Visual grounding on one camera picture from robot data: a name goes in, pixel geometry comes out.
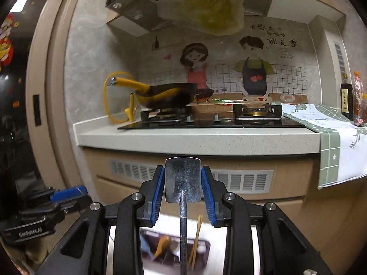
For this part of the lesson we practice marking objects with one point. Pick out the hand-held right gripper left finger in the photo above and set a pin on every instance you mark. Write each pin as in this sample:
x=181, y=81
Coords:
x=157, y=196

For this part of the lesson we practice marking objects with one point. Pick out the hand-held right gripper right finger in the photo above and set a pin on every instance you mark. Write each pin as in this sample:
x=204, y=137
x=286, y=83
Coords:
x=208, y=196

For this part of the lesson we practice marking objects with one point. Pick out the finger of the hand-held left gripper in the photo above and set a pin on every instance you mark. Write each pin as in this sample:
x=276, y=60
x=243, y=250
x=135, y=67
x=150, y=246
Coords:
x=78, y=204
x=68, y=194

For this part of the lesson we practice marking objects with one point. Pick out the metal spatula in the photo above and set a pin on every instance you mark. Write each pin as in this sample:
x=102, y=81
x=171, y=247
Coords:
x=183, y=177

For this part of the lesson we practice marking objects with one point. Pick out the wooden chopstick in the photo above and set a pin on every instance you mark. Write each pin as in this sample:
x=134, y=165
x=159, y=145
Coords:
x=199, y=236
x=196, y=235

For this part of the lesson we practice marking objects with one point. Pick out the wooden spoon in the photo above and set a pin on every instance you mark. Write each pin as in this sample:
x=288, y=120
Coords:
x=162, y=243

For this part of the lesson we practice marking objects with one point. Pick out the purple plastic container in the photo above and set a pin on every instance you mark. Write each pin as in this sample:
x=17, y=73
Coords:
x=166, y=264

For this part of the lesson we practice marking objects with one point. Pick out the white textured table cloth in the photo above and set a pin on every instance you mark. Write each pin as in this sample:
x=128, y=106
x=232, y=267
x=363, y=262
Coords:
x=169, y=220

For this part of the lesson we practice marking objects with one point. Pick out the white vent grille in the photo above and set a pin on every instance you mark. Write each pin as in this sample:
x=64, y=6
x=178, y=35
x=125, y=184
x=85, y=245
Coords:
x=243, y=180

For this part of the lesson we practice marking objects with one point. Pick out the speckled kitchen countertop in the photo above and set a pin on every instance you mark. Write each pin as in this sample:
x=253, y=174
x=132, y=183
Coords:
x=186, y=141

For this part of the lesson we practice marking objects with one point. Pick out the black glass gas stove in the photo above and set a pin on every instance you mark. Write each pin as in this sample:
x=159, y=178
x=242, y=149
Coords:
x=206, y=123

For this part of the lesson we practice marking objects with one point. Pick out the beige kitchen cabinet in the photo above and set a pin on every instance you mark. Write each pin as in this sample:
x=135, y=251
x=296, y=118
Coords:
x=286, y=183

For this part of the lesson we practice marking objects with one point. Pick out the yellow rimmed glass lid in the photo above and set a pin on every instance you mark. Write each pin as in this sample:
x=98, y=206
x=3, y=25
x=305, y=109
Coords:
x=131, y=111

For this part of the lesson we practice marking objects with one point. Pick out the black rectangular plate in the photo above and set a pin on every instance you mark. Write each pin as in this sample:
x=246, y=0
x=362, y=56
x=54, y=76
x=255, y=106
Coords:
x=37, y=110

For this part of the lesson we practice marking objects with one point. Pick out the green checked white cloth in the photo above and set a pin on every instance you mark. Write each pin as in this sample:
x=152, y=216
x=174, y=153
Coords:
x=344, y=149

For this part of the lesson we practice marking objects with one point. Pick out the red festive window sticker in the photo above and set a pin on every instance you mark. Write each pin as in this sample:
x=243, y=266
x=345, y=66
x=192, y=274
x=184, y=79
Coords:
x=5, y=43

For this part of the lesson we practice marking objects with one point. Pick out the dark sauce bottle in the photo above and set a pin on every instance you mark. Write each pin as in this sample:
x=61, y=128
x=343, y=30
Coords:
x=347, y=100

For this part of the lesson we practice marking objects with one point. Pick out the clear plastic bottle red label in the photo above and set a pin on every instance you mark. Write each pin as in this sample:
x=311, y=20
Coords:
x=358, y=97

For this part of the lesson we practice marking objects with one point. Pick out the steel range hood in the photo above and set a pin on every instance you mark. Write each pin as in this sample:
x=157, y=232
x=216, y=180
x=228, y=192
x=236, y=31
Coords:
x=129, y=5

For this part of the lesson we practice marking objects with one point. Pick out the stained yellowish protective sheet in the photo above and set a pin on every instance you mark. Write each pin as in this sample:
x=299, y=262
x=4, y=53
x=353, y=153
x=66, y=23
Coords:
x=206, y=3

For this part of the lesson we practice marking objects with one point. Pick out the beige door frame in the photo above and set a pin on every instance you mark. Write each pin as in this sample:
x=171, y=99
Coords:
x=57, y=91

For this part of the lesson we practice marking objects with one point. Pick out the cartoon wall sticker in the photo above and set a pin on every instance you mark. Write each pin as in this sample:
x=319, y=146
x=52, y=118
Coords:
x=258, y=63

